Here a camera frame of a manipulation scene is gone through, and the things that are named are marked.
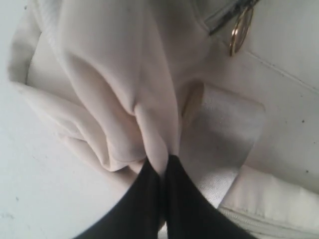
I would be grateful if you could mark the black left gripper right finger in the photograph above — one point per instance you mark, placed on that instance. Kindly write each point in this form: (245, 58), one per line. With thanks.
(187, 212)

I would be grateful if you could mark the cream white duffel bag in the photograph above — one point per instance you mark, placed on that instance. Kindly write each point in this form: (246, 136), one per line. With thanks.
(230, 87)

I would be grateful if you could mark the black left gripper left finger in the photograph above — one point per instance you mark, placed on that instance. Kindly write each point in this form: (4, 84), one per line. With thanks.
(136, 215)

